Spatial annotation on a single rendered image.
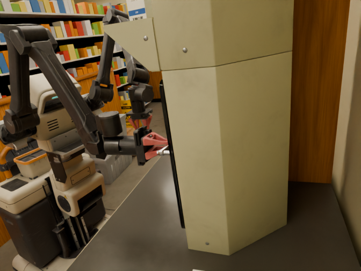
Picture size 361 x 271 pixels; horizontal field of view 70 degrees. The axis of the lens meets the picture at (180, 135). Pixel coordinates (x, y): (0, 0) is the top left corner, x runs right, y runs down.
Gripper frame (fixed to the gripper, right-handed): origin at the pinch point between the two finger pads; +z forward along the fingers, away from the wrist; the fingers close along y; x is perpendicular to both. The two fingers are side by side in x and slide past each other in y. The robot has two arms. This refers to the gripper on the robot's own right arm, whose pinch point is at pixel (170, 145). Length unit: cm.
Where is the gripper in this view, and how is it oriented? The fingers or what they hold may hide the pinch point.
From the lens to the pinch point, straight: 71.0
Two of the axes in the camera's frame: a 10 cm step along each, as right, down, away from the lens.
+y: -1.0, -9.6, -2.7
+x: 2.9, -2.9, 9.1
